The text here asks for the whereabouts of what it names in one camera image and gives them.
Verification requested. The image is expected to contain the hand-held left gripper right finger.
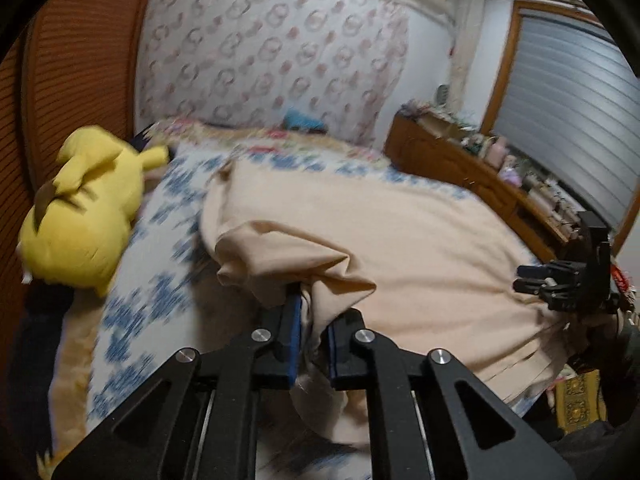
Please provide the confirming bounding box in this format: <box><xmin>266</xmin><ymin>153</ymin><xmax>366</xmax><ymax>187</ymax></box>
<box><xmin>326</xmin><ymin>309</ymin><xmax>577</xmax><ymax>480</ymax></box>

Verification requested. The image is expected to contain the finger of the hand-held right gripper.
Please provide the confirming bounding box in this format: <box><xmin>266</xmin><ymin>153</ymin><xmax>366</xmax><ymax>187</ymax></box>
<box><xmin>513</xmin><ymin>279</ymin><xmax>551</xmax><ymax>297</ymax></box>
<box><xmin>518</xmin><ymin>262</ymin><xmax>557</xmax><ymax>281</ymax></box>

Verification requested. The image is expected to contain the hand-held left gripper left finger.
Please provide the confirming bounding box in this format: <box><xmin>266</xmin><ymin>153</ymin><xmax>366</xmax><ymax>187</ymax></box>
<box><xmin>52</xmin><ymin>284</ymin><xmax>303</xmax><ymax>480</ymax></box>

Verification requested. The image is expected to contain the beige printed t-shirt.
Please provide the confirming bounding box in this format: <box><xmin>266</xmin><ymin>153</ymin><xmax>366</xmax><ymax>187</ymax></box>
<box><xmin>199</xmin><ymin>159</ymin><xmax>598</xmax><ymax>450</ymax></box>

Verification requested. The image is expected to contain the row of small dresser ornaments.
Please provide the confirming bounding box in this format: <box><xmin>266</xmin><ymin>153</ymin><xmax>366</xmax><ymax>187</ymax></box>
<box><xmin>400</xmin><ymin>85</ymin><xmax>583</xmax><ymax>241</ymax></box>

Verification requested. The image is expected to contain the brown wooden dresser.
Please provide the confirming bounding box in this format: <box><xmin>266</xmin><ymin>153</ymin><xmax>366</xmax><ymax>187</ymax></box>
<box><xmin>384</xmin><ymin>112</ymin><xmax>576</xmax><ymax>261</ymax></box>

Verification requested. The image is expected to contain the grey window blind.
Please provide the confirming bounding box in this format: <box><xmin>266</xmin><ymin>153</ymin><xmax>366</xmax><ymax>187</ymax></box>
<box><xmin>500</xmin><ymin>7</ymin><xmax>640</xmax><ymax>233</ymax></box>

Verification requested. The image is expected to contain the floral bed sheet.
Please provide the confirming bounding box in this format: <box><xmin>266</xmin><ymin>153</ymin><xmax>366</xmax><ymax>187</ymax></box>
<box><xmin>47</xmin><ymin>116</ymin><xmax>501</xmax><ymax>466</ymax></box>

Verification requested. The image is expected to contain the blue cloth item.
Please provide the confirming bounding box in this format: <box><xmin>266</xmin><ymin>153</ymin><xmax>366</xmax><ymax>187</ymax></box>
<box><xmin>283</xmin><ymin>109</ymin><xmax>328</xmax><ymax>133</ymax></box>

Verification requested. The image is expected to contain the white pipe cover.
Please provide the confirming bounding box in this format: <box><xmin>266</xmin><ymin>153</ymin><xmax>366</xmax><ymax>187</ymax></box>
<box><xmin>452</xmin><ymin>0</ymin><xmax>485</xmax><ymax>123</ymax></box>

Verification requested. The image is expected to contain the yellow plush toy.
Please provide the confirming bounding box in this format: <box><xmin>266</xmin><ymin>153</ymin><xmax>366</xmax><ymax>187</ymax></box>
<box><xmin>16</xmin><ymin>125</ymin><xmax>171</xmax><ymax>300</ymax></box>

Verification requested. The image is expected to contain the floral patterned curtain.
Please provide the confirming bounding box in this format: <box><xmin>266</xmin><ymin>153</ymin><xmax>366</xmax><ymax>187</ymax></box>
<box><xmin>134</xmin><ymin>0</ymin><xmax>412</xmax><ymax>147</ymax></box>

